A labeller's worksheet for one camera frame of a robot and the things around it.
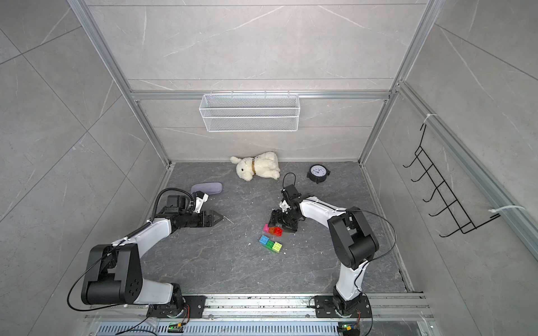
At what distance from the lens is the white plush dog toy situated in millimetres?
1091

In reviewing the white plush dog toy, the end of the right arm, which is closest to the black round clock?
the white plush dog toy

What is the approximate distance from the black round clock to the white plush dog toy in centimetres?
18

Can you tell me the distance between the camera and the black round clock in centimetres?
112
